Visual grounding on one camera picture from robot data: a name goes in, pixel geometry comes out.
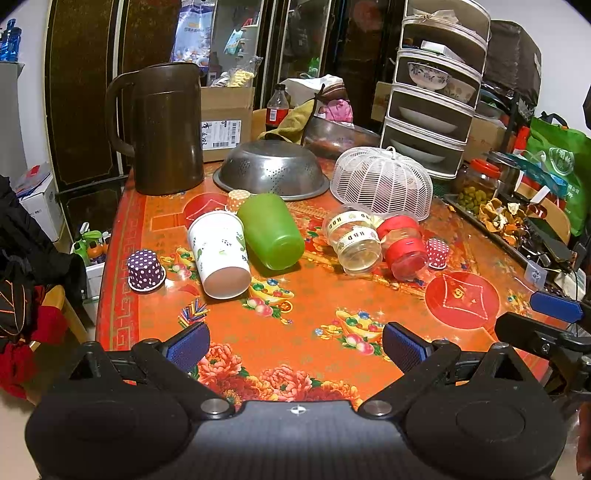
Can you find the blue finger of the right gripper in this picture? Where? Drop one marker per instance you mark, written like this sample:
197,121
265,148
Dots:
564,309

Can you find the dark wooden cabinet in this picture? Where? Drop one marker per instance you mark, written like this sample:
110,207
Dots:
89,43

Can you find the blue snack bag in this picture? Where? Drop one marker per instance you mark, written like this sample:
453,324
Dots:
192,40

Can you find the blue water bottle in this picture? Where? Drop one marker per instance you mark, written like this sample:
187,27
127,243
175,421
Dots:
10,42

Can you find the white mesh food cover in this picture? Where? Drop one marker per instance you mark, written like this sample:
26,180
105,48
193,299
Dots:
382,181

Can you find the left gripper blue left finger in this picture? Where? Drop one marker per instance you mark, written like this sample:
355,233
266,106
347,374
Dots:
167,365

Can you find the cardboard box with label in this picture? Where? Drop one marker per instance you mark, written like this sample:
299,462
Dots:
226,120

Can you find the green shopping bag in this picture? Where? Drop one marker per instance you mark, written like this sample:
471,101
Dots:
563,153

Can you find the green plastic cup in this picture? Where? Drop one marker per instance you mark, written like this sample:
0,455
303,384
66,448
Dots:
270,231

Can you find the red patterned tablecloth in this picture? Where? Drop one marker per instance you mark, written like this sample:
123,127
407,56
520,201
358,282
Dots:
312,332

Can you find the white tiered dish rack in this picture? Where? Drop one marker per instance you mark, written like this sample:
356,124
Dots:
437,80

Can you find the white box on floor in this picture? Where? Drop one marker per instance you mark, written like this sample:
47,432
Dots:
37,193

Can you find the orange cupcake liner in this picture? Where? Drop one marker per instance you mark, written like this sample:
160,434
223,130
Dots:
235,200

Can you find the clear cup with red ribbon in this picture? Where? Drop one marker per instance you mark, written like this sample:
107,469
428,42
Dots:
403,246

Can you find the steel colander bowl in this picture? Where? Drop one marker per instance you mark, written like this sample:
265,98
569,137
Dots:
272,166

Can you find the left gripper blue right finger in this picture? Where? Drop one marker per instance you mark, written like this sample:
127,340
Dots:
424,365

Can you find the glass jar red lid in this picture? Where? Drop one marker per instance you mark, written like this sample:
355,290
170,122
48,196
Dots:
476,184

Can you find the cola bottle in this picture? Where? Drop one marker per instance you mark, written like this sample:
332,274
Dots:
277,108

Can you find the tray of dried peels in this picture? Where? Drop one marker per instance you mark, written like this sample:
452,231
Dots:
509,227

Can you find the brown plastic pitcher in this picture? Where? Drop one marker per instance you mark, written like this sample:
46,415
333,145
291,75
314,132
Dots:
165,144

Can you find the clear cup with HBD ribbon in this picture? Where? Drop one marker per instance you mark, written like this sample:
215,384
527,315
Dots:
352,233

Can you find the white paper cup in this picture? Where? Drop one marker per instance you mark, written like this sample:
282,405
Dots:
217,242

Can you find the red dotted cupcake liner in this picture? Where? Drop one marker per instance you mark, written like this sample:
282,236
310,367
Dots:
438,252

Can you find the steel basin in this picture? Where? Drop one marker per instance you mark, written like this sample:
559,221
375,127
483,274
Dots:
329,139

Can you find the purple dotted cupcake liner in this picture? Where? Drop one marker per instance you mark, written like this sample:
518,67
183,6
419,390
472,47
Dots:
144,271

